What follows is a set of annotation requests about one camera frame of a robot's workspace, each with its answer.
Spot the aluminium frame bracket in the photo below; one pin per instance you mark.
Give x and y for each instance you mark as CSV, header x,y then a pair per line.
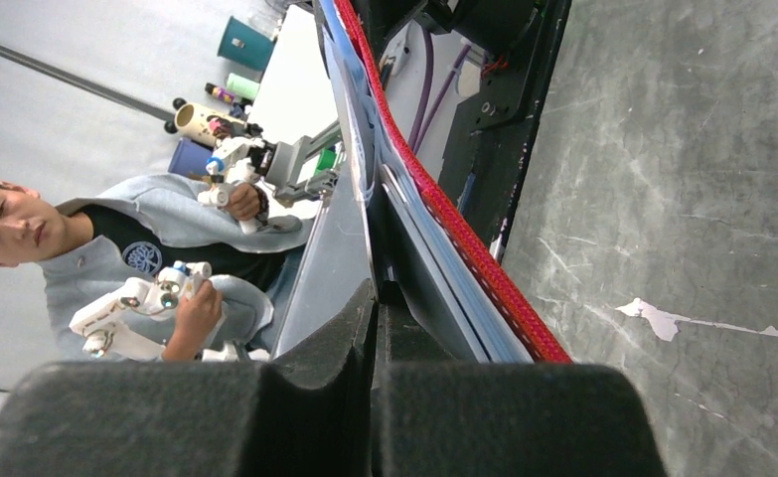
x,y
284,171

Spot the operator grey sleeve forearm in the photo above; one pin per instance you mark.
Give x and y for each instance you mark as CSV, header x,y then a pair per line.
x,y
166,204

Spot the operator left hand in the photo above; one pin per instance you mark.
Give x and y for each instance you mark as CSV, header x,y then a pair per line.
x,y
195,319

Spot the white teleoperation handle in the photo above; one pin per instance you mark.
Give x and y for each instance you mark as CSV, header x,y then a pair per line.
x,y
103,322
237,160

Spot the white teleoperation handle left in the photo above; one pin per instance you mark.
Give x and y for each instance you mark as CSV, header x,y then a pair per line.
x,y
103,322

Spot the red leather card holder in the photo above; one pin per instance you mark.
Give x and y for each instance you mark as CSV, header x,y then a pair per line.
x,y
482,299

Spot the dark blue cup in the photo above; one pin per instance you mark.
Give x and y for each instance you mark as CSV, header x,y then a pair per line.
x,y
189,158

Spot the teal cup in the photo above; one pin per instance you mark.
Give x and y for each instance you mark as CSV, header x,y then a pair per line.
x,y
243,45

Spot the operator right hand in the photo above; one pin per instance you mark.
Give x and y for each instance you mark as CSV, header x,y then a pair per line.
x,y
247,202

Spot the operator grey hoodie torso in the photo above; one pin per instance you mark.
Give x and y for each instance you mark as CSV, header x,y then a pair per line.
x,y
153,245

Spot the panda decorated cup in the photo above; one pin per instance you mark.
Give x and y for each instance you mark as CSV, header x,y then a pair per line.
x,y
207,126

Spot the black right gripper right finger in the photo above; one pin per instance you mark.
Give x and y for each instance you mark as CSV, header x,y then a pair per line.
x,y
434,415

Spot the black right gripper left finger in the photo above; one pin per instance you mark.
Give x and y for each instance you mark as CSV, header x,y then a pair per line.
x,y
305,413

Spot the white teleoperation handle right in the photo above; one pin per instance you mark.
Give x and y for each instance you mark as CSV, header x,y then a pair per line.
x,y
237,160

